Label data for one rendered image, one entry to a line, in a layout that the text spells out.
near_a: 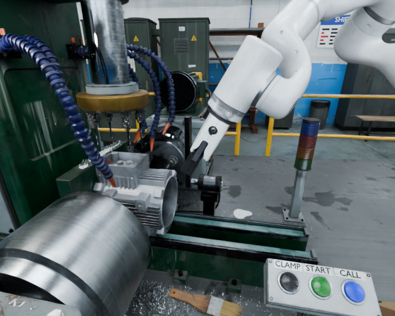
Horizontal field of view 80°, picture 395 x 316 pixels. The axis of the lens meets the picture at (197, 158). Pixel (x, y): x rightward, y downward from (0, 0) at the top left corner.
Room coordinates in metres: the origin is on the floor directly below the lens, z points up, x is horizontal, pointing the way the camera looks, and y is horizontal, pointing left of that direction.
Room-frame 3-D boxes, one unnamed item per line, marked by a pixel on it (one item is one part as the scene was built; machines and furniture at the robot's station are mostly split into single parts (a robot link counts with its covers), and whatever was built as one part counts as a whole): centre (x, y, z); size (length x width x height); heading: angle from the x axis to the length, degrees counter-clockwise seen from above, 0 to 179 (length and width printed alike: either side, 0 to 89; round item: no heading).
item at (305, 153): (0.82, -0.41, 1.10); 0.06 x 0.06 x 0.04
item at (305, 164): (0.82, -0.41, 1.05); 0.06 x 0.06 x 0.04
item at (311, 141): (0.82, -0.41, 1.14); 0.06 x 0.06 x 0.04
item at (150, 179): (0.62, 0.18, 1.01); 0.20 x 0.19 x 0.19; 79
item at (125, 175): (0.63, 0.22, 1.11); 0.12 x 0.11 x 0.07; 79
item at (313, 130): (0.82, -0.41, 1.19); 0.06 x 0.06 x 0.04
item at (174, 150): (0.95, 0.12, 1.04); 0.41 x 0.25 x 0.25; 169
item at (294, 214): (0.82, -0.41, 1.01); 0.08 x 0.08 x 0.42; 79
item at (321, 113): (5.14, -2.66, 0.30); 0.39 x 0.39 x 0.60
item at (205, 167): (1.21, 0.07, 0.99); 0.35 x 0.31 x 0.37; 169
